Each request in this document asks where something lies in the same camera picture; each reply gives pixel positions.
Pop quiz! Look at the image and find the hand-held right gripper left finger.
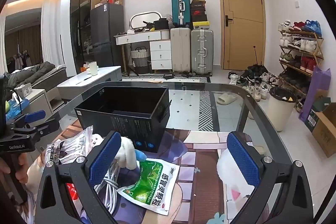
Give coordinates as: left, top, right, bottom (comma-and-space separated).
34, 131, 124, 224

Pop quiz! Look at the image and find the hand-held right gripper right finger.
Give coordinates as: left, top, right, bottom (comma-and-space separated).
226, 132, 315, 224

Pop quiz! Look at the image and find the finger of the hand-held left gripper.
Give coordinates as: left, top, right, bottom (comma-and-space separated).
10, 111, 47, 128
10, 118, 60, 141

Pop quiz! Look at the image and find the white plush toy blue hat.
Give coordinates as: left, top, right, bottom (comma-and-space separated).
89, 133, 147, 169

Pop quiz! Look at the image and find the clear bag of white socks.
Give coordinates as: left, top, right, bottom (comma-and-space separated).
43, 126, 95, 169

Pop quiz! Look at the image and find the white cable bundle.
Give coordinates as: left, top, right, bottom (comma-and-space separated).
93, 164, 122, 214

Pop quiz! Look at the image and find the black cardboard box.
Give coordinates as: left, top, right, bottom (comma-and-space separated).
74, 87, 172, 153

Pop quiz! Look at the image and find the red and white packet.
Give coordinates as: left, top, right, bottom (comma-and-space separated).
66, 182, 80, 204

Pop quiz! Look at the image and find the green medicine packet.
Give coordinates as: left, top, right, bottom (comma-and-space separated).
117, 157, 181, 216

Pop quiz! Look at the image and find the person's left hand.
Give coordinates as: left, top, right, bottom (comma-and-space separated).
0, 153, 30, 186

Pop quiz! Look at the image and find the grey bedside cabinet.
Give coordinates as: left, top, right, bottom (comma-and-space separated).
12, 89, 53, 123

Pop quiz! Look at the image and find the beige slipper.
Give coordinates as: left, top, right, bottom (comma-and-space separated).
251, 145, 267, 157
216, 93, 238, 105

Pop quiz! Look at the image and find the blue plastic bag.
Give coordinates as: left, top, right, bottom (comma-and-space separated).
5, 99, 30, 120

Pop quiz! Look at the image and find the bed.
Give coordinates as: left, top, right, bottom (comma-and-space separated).
14, 64, 67, 99

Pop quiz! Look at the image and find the dark green coat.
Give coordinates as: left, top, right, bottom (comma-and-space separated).
5, 61, 56, 88

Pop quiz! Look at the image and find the printed table mat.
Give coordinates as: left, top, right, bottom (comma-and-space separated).
26, 119, 266, 224

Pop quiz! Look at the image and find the white trash bin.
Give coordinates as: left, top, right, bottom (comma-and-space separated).
268, 86, 299, 132

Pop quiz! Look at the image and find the white coffee table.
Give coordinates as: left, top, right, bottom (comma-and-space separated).
57, 66, 123, 95

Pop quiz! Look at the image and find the pile of shoes on floor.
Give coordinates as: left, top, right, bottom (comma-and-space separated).
228, 64, 279, 102

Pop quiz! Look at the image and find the black and white patterned rug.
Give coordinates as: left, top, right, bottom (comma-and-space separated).
122, 74, 219, 132

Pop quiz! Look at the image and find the white curtain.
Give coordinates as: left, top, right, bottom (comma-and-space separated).
41, 0, 77, 75

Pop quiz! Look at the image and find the open cardboard box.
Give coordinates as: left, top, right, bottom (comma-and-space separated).
312, 102, 336, 159

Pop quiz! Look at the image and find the dark green box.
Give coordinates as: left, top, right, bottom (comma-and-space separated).
304, 97, 332, 133

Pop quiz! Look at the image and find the black umbrella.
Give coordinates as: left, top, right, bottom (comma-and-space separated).
247, 46, 266, 76

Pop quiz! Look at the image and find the wicker laundry basket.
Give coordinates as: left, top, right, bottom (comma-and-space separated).
131, 47, 151, 75

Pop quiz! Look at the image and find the dark glass wardrobe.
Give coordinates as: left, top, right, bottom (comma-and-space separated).
70, 0, 107, 75

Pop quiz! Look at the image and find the dark grey refrigerator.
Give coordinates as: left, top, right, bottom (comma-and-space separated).
90, 2, 125, 75

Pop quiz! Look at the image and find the silver suitcase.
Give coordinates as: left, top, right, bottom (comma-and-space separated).
190, 28, 214, 76

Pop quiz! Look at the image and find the beige suitcase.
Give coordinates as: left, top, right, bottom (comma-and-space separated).
170, 27, 192, 73

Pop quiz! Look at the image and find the white vanity desk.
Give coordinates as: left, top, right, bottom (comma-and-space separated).
114, 29, 172, 75

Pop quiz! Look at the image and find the wooden shoe rack with shoes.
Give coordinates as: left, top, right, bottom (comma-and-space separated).
278, 20, 322, 94

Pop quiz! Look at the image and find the yellow and black box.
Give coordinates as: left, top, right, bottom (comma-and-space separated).
192, 21, 211, 30

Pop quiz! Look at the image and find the wooden door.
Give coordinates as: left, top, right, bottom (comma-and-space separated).
217, 0, 264, 71

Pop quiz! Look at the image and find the oval mirror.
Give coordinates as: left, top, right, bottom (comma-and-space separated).
130, 11, 163, 31

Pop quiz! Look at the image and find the black bag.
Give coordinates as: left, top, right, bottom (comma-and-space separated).
153, 18, 170, 30

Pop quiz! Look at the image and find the teal suitcase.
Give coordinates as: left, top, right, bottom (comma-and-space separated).
171, 0, 191, 28

